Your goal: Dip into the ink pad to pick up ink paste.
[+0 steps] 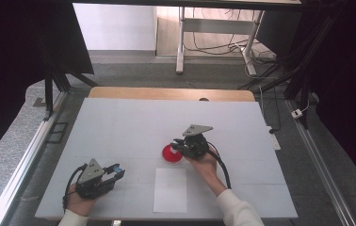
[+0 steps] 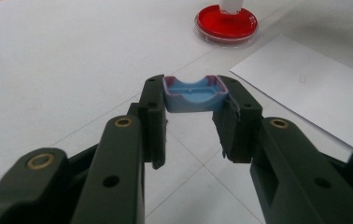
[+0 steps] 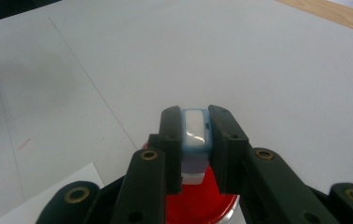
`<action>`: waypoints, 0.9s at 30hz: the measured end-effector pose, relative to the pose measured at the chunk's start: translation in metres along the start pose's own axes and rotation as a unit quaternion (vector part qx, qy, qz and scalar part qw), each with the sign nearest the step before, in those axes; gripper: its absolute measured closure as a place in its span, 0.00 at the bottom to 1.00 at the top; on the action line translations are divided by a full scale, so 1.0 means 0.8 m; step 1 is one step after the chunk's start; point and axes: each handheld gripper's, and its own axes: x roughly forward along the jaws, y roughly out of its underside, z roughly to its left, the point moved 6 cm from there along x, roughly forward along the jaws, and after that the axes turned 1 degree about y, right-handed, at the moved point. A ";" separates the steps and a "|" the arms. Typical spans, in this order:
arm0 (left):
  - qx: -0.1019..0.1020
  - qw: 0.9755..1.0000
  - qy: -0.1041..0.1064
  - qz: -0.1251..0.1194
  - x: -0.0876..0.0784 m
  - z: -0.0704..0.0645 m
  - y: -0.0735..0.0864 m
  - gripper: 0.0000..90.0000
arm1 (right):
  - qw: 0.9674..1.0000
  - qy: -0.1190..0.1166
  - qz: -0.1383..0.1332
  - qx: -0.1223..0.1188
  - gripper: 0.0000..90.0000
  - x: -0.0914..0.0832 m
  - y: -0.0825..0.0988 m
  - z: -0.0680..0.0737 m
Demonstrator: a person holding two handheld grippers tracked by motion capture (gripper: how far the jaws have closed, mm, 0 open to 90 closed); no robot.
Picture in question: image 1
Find black power strip cable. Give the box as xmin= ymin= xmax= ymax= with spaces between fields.
xmin=258 ymin=84 xmax=283 ymax=135

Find white metal desk frame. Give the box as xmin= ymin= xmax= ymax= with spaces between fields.
xmin=175 ymin=6 xmax=266 ymax=76

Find person's left hand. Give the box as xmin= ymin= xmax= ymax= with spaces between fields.
xmin=65 ymin=187 xmax=105 ymax=218

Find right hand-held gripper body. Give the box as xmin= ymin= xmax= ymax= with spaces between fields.
xmin=181 ymin=124 xmax=215 ymax=160

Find bundle of floor cables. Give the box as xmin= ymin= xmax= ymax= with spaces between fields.
xmin=183 ymin=8 xmax=278 ymax=65

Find aluminium floor rail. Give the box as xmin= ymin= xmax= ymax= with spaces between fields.
xmin=284 ymin=99 xmax=356 ymax=226
xmin=0 ymin=89 xmax=71 ymax=226

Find white table cover board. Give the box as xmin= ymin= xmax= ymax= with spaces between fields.
xmin=34 ymin=97 xmax=299 ymax=221

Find person's right hand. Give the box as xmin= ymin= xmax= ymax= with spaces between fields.
xmin=185 ymin=150 xmax=220 ymax=184

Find small white plug adapter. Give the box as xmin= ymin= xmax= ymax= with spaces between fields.
xmin=290 ymin=107 xmax=304 ymax=120

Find black curtain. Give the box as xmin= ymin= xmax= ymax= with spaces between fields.
xmin=254 ymin=0 xmax=356 ymax=196
xmin=0 ymin=0 xmax=95 ymax=169

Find white power strip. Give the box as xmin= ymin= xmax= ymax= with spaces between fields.
xmin=267 ymin=125 xmax=282 ymax=152

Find white paper sheet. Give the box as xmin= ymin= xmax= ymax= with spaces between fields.
xmin=153 ymin=167 xmax=188 ymax=214

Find wooden table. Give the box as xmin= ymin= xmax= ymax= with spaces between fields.
xmin=88 ymin=86 xmax=256 ymax=103

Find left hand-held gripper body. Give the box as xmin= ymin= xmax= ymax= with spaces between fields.
xmin=74 ymin=157 xmax=105 ymax=200

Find black stand legs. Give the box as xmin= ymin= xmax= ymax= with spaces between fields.
xmin=41 ymin=59 xmax=99 ymax=122
xmin=237 ymin=8 xmax=335 ymax=130

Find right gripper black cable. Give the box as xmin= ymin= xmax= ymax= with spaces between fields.
xmin=206 ymin=141 xmax=233 ymax=190

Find red ink pad dish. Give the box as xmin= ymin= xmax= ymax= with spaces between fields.
xmin=161 ymin=143 xmax=185 ymax=164

